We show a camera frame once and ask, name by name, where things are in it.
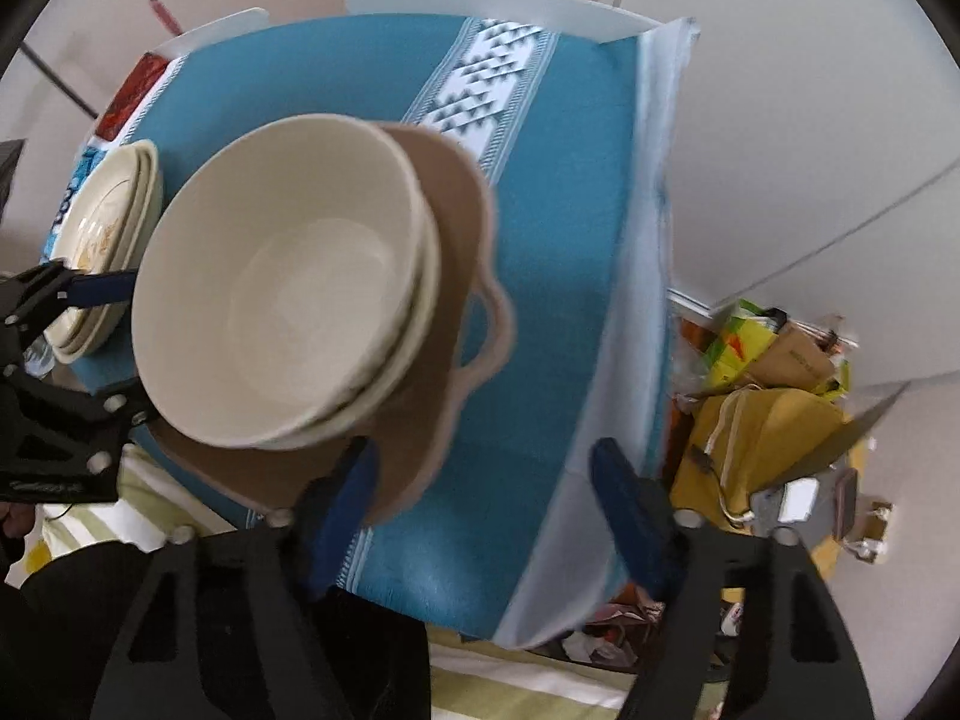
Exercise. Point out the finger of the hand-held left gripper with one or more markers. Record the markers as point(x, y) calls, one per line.
point(105, 289)
point(112, 406)

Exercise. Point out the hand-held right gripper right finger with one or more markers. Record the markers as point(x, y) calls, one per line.
point(622, 510)

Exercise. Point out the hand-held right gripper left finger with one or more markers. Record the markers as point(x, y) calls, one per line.
point(341, 514)

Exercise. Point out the cartoon printed plate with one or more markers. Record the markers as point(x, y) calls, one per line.
point(97, 217)

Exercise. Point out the cream plate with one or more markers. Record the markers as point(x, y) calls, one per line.
point(158, 187)

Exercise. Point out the large white plate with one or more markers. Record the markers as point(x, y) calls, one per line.
point(148, 180)

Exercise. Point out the cream bowl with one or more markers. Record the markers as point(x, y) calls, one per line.
point(300, 292)

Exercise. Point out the white bowl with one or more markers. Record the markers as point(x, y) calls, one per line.
point(430, 292)

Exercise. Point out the person's left forearm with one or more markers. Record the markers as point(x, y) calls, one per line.
point(45, 652)

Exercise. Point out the blue white packet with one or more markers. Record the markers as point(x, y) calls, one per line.
point(64, 210)

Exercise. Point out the crumpled plastic wrappers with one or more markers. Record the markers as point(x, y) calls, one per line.
point(607, 637)

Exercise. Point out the grey pouch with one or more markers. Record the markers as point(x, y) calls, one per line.
point(772, 514)

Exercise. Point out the yellow cloth bag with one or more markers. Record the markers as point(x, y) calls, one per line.
point(757, 435)

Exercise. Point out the red packet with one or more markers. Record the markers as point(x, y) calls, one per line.
point(131, 97)

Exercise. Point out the green yellow carton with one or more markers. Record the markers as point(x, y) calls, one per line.
point(739, 345)

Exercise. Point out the black rod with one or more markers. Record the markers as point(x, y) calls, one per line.
point(60, 82)

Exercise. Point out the cardboard box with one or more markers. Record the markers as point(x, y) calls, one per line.
point(795, 360)

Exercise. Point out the pink pen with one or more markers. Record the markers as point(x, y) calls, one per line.
point(165, 15)

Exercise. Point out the white chair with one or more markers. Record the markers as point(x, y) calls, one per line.
point(225, 26)

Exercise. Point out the blue patterned tablecloth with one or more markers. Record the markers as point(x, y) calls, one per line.
point(555, 202)

